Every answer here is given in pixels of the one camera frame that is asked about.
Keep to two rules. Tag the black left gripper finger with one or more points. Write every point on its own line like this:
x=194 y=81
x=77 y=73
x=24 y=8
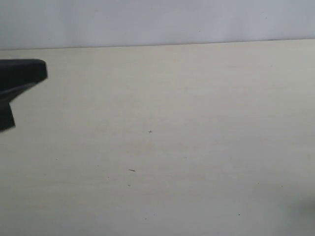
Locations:
x=19 y=75
x=6 y=117

